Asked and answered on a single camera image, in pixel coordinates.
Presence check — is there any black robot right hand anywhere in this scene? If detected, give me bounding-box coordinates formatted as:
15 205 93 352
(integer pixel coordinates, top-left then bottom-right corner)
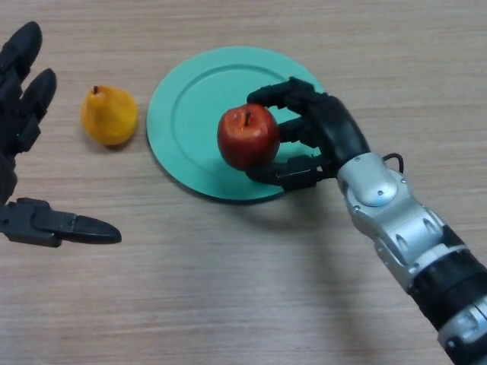
245 75 372 192

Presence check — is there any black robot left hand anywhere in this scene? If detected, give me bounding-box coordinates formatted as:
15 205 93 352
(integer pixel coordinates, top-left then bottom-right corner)
0 21 123 249

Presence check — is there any red apple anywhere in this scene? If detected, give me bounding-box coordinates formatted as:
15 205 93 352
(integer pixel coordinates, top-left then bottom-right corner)
216 103 282 171

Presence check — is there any green round plate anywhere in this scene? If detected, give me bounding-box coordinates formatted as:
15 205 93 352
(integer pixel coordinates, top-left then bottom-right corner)
145 46 324 202

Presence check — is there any yellow pear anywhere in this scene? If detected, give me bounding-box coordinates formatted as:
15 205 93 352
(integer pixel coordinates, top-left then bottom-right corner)
80 85 138 147

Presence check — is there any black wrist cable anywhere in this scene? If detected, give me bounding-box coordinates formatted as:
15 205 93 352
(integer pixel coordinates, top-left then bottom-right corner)
381 152 405 174

